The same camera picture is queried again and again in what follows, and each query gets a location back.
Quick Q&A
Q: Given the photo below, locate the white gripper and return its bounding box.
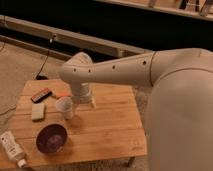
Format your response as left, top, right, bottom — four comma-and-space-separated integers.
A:
55, 83, 97, 120

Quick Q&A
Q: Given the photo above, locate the white lotion bottle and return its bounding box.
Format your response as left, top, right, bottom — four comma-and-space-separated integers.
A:
0, 131, 27, 168

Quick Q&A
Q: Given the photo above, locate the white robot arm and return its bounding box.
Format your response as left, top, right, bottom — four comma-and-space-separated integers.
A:
59, 48, 213, 171

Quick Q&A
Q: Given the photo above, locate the dark purple ceramic bowl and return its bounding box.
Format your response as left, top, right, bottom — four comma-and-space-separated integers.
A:
36, 124, 68, 154

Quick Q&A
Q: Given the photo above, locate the orange marker pen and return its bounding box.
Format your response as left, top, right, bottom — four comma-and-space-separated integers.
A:
51, 93, 71, 99

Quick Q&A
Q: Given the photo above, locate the black rectangular remote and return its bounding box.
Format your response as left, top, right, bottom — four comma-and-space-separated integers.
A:
31, 88, 52, 103

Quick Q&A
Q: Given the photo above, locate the white sponge block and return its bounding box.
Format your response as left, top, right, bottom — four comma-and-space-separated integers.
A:
31, 103, 45, 121

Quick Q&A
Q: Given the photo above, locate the wooden low table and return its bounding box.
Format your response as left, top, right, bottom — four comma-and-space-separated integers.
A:
0, 79, 147, 167

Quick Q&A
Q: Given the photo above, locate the black power cable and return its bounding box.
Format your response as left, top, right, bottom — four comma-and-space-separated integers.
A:
35, 34, 56, 81

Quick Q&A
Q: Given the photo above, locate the long wall rail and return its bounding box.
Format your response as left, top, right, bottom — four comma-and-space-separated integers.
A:
0, 15, 148, 58

